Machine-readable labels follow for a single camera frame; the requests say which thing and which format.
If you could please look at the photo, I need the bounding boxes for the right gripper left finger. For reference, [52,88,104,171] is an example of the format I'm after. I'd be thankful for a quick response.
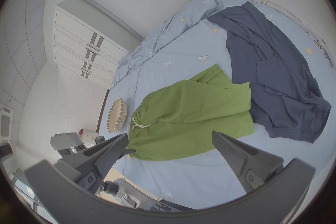
[55,133,129,193]

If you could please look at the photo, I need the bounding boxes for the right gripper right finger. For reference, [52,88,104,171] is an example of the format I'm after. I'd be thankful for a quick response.
[212,130,285,195]

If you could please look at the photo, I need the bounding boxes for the green shorts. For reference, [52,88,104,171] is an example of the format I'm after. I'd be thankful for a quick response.
[127,64,254,162]

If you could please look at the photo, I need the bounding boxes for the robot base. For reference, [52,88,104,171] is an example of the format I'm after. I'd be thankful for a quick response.
[101,178,195,211]

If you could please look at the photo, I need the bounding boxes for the round woven basket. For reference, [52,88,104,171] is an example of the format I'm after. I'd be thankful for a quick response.
[106,97,128,134]

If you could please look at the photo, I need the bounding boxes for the white low cabinet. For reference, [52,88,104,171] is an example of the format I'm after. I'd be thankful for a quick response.
[81,129,98,141]

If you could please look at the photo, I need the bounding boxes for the dark blue T-shirt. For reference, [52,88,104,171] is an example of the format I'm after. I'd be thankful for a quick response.
[207,1,332,144]

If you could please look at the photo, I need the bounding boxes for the window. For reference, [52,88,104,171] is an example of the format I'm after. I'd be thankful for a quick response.
[9,168,54,218]

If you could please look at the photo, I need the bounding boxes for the white wardrobe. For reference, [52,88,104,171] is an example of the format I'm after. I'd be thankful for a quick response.
[54,0,143,85]

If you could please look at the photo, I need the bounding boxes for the pale blue quilt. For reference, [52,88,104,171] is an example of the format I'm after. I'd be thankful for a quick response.
[111,0,223,88]

